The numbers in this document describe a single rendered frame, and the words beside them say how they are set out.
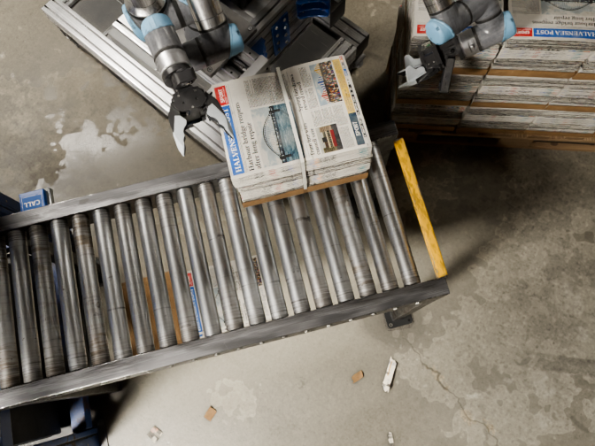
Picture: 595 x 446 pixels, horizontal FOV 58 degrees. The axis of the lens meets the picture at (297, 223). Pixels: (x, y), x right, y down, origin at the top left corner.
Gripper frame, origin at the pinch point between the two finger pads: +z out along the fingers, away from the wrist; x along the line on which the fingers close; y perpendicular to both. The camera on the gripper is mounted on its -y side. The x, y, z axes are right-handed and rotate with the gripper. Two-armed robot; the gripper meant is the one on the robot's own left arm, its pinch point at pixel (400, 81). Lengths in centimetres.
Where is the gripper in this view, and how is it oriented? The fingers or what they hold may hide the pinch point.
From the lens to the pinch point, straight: 175.1
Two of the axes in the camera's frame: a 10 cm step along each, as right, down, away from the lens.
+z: -8.6, 3.3, 3.8
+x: -1.2, 6.0, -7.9
